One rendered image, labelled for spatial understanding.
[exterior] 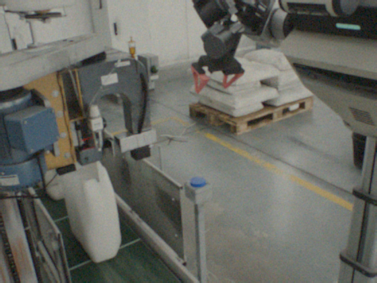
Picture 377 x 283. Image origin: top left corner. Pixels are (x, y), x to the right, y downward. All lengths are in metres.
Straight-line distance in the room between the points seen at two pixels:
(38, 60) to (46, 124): 0.17
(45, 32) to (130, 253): 2.64
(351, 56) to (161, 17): 5.19
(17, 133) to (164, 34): 5.20
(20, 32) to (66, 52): 2.85
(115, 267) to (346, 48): 1.36
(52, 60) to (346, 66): 0.74
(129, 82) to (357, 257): 0.94
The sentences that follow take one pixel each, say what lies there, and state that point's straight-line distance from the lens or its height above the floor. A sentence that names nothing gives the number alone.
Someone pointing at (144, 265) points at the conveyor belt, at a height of 0.38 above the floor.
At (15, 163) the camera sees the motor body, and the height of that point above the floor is 1.17.
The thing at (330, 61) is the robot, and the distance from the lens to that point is 1.00.
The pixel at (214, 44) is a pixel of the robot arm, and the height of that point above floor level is 1.44.
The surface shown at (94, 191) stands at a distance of 1.72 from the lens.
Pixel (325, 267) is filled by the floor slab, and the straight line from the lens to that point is 2.49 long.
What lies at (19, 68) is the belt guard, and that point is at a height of 1.41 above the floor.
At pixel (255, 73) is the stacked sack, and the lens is 4.04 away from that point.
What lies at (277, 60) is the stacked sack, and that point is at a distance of 4.52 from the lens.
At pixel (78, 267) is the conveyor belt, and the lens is 1.95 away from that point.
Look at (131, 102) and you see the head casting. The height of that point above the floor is 1.19.
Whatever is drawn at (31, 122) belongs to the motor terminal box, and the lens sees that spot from 1.00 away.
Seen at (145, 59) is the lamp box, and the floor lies 1.32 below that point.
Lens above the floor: 1.61
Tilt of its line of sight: 23 degrees down
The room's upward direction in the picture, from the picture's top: 3 degrees counter-clockwise
